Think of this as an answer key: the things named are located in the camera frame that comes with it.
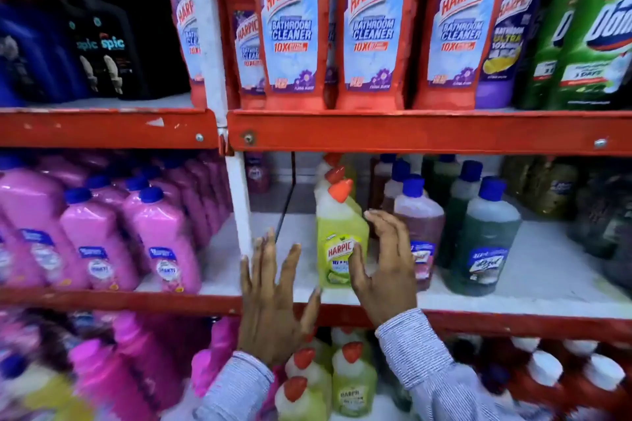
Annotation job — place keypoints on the maroon blue-capped cleaner bottle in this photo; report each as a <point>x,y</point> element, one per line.
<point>395,184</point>
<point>422,223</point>
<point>380,179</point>

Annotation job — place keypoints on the group of red white-capped bottles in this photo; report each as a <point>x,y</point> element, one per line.
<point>568,381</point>

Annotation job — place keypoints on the red metal shelf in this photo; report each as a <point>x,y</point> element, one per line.
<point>395,132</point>

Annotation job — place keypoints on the bright green cleaner bottle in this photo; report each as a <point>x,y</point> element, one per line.
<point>550,50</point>
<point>597,41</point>

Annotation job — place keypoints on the person's right forearm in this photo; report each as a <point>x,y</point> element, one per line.
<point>434,381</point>

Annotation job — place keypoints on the person's left hand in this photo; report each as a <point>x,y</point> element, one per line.
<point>271,317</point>

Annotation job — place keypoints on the person's right hand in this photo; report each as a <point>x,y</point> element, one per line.
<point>392,282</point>

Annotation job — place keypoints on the group of magenta bottles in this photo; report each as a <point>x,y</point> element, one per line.
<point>138,361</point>

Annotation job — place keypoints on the person's left forearm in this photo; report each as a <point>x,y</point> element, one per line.
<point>237,393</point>

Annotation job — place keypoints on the row of red bottles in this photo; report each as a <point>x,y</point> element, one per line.
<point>291,26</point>

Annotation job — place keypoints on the yellow cleaner bottle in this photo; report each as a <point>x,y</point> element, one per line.
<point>44,393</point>

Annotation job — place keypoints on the yellow-green cleaner bottle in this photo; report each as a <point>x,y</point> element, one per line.
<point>311,369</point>
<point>336,228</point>
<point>345,335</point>
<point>353,381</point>
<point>332,175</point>
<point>326,162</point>
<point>298,401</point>

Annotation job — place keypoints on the group of pale pink bottles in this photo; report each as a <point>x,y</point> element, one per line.
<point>99,233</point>

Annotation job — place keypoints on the green blue-capped cleaner bottle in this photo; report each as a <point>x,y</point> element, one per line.
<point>486,238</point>
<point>461,193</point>
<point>442,174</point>

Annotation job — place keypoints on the purple Harpic ultra bottle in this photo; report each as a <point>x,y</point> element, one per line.
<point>513,26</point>

